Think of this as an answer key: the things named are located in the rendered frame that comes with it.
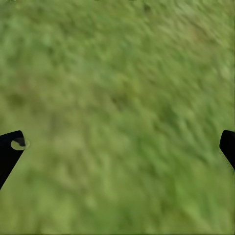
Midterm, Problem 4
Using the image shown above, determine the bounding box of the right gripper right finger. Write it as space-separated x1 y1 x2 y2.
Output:
219 130 235 169

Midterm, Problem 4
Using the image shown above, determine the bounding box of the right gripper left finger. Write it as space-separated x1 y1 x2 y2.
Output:
0 130 30 189

